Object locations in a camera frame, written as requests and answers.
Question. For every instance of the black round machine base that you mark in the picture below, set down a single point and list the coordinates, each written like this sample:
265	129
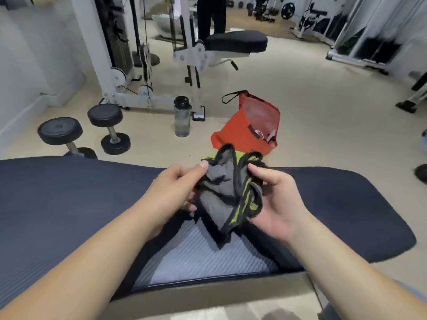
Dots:
153	59

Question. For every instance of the person's left forearm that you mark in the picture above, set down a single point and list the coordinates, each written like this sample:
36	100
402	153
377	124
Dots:
83	269

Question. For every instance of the black weight plate on rack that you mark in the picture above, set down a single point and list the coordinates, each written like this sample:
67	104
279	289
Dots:
288	10

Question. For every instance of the clear water bottle black lid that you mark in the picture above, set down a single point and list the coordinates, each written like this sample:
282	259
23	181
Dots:
182	121

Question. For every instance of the clear plastic bag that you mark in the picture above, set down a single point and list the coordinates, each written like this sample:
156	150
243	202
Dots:
263	113

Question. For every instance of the white box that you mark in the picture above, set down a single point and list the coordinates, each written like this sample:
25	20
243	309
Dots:
163	26

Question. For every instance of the black round dumbbell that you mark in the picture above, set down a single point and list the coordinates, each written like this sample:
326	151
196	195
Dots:
60	130
105	114

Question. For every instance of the person's right hand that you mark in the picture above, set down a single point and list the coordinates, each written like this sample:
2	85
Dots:
283	206

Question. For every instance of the red shopping bag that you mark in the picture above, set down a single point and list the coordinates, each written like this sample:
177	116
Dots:
233	133

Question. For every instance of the person's left hand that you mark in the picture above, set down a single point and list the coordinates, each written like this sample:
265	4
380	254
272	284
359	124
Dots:
166	196

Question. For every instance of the grey microfibre cloth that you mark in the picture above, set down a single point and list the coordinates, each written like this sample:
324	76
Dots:
220	196

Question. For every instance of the white plate storage rack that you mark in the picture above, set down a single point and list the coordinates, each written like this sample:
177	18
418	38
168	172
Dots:
377	46

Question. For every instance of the black machine seat pad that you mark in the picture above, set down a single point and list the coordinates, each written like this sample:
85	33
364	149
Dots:
237	41

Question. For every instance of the person's grey trouser leg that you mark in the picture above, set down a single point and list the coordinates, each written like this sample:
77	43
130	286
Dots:
412	291

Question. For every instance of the person's right forearm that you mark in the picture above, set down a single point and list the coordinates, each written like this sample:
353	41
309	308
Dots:
350	273

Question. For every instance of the dark blue padded bench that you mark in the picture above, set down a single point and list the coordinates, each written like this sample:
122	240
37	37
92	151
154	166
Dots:
66	196

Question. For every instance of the row of black dumbbells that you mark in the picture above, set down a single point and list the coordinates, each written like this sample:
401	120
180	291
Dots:
240	4

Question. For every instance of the white machine leg black foot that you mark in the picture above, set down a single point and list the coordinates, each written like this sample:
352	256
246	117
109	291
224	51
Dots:
406	106

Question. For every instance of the white machine with black pads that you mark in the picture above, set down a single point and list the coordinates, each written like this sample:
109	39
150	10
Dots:
312	19

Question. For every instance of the black weight plate chrome hub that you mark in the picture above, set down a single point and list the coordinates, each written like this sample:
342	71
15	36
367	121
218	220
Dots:
422	174

